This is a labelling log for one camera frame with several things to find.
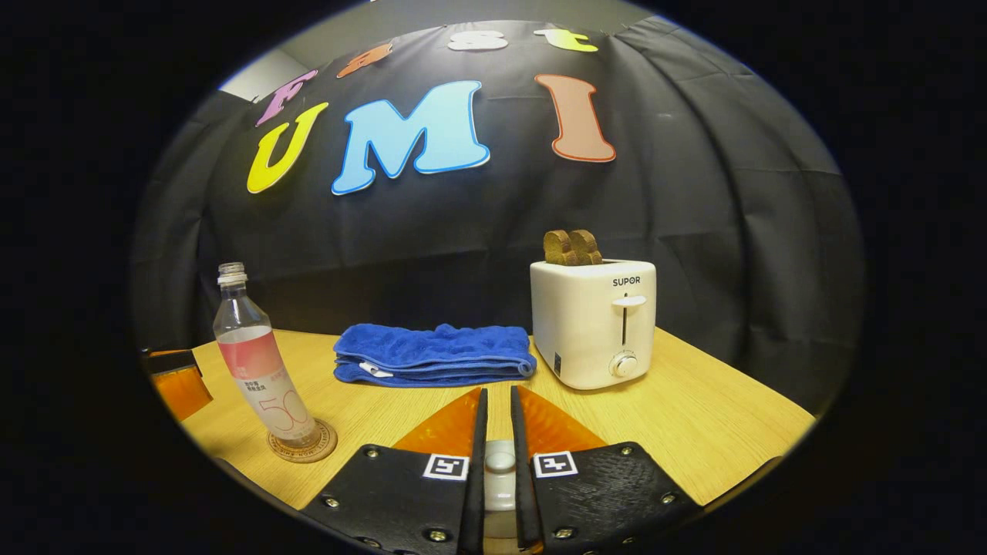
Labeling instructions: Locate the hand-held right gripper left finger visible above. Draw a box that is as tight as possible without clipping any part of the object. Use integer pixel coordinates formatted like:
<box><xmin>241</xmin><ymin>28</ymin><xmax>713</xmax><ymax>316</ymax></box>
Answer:
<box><xmin>299</xmin><ymin>387</ymin><xmax>489</xmax><ymax>555</ymax></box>

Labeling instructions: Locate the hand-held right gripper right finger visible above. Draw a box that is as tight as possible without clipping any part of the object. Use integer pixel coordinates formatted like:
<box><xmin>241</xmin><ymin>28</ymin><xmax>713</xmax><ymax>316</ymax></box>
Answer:
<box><xmin>509</xmin><ymin>385</ymin><xmax>704</xmax><ymax>554</ymax></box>

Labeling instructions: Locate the clear plastic water bottle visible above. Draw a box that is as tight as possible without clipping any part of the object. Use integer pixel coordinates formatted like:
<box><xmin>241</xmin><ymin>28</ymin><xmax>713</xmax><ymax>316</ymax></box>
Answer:
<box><xmin>213</xmin><ymin>262</ymin><xmax>321</xmax><ymax>449</ymax></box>

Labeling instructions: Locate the round wooden coaster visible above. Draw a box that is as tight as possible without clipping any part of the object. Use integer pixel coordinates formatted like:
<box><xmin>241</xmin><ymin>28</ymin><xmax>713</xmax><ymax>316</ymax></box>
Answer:
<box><xmin>267</xmin><ymin>419</ymin><xmax>339</xmax><ymax>463</ymax></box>

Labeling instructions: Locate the folded blue towel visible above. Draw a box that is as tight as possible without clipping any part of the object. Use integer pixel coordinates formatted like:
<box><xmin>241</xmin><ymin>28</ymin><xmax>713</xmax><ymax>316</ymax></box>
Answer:
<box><xmin>333</xmin><ymin>323</ymin><xmax>537</xmax><ymax>388</ymax></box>

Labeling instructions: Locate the white toaster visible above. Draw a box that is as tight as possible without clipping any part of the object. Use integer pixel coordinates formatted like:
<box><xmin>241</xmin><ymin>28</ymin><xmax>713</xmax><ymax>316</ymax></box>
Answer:
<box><xmin>530</xmin><ymin>259</ymin><xmax>658</xmax><ymax>391</ymax></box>

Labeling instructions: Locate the brown toast slice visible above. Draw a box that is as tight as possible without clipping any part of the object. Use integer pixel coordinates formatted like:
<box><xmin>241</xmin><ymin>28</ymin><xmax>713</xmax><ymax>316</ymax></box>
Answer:
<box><xmin>544</xmin><ymin>230</ymin><xmax>575</xmax><ymax>266</ymax></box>
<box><xmin>569</xmin><ymin>230</ymin><xmax>604</xmax><ymax>266</ymax></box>

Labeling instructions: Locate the black backdrop cloth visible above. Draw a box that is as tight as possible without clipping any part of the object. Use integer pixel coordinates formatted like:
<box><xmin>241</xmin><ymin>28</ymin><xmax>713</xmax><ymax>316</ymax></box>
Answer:
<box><xmin>131</xmin><ymin>19</ymin><xmax>864</xmax><ymax>417</ymax></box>

